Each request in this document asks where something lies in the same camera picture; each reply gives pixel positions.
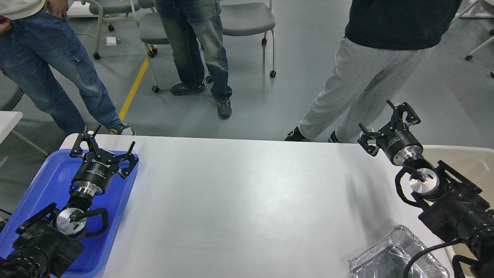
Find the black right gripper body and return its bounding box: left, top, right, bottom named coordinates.
left=376, top=128, right=423, bottom=166

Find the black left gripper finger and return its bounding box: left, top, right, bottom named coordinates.
left=70, top=124, right=102, bottom=158
left=114, top=141, right=139, bottom=179

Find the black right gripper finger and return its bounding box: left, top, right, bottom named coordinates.
left=386, top=100, right=421, bottom=132
left=357, top=123, right=383, bottom=157

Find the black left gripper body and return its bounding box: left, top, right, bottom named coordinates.
left=72, top=153, right=119, bottom=194

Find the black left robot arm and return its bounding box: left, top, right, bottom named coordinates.
left=1, top=131, right=139, bottom=278

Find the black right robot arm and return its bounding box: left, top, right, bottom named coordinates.
left=357, top=100, right=494, bottom=278

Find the blue plastic tray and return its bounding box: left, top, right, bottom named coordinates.
left=0, top=149, right=138, bottom=278

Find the white side table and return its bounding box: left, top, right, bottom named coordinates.
left=0, top=110, right=49, bottom=168

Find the beige plastic bin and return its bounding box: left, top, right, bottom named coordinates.
left=423, top=145, right=494, bottom=278

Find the person in grey sweatpants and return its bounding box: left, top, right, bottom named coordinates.
left=285, top=0, right=462, bottom=143

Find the aluminium foil tray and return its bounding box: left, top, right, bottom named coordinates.
left=348, top=225, right=450, bottom=278

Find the person in blue jeans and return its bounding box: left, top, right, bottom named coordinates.
left=0, top=0, right=135, bottom=136

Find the white power adapter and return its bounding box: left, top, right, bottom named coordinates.
left=105, top=37, right=118, bottom=46

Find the grey chair middle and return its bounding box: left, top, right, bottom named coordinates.
left=130, top=0, right=213, bottom=93

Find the grey chair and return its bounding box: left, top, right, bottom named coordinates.
left=130, top=0, right=213, bottom=93
left=220, top=0, right=277, bottom=79
left=80, top=0, right=141, bottom=60

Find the grey chair left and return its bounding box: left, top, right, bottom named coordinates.
left=80, top=0, right=141, bottom=60

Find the person in faded jeans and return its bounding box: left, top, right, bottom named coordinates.
left=154, top=0, right=232, bottom=119

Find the grey chair right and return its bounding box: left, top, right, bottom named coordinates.
left=220, top=0, right=277, bottom=79

